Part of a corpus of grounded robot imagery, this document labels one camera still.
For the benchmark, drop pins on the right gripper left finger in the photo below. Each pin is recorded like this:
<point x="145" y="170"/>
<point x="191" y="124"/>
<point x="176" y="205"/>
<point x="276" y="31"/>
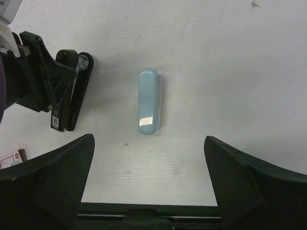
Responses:
<point x="45" y="193"/>

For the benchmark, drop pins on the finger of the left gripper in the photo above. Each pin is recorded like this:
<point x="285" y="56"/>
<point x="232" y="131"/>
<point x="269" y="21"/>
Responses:
<point x="36" y="80"/>

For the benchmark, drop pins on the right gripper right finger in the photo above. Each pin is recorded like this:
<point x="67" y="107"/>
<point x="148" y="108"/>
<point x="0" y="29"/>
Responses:
<point x="253" y="194"/>

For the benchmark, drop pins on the black stapler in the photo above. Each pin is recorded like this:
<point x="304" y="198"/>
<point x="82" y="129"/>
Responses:
<point x="65" y="114"/>

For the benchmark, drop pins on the red white staple box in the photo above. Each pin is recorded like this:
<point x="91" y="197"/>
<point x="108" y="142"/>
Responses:
<point x="13" y="158"/>

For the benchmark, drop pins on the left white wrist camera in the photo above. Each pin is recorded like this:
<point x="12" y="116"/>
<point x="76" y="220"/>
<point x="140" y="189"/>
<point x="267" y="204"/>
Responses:
<point x="7" y="41"/>

